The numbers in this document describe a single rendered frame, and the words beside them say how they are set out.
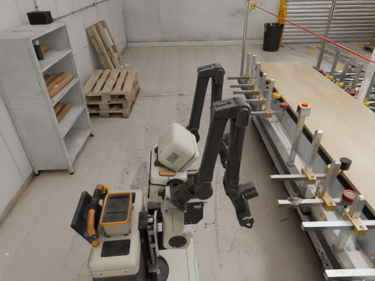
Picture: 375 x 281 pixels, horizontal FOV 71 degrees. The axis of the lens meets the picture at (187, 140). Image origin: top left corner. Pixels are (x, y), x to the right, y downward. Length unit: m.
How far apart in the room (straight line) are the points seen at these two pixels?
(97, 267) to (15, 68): 2.09
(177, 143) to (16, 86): 2.19
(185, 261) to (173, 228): 0.58
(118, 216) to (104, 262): 0.23
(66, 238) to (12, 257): 0.43
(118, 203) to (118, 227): 0.16
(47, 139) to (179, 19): 6.53
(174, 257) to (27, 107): 2.08
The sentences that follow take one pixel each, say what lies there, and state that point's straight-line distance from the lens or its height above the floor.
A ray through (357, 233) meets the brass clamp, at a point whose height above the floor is 0.94.
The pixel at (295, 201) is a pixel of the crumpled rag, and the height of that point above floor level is 0.87.
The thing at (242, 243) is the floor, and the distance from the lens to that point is 2.54.
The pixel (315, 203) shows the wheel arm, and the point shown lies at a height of 0.86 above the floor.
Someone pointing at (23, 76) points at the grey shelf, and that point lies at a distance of 3.00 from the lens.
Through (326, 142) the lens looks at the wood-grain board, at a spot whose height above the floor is 0.90.
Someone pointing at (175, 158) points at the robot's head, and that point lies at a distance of 1.20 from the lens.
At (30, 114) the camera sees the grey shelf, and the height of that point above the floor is 0.81.
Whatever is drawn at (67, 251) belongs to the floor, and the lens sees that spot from 2.69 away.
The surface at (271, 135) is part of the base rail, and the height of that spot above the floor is 0.70.
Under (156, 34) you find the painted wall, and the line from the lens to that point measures 9.03.
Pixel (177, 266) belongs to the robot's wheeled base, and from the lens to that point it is 2.05.
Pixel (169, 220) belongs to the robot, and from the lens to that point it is 1.48.
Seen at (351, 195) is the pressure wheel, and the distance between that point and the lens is 1.84.
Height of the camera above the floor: 2.02
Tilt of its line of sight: 33 degrees down
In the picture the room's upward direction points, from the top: 1 degrees counter-clockwise
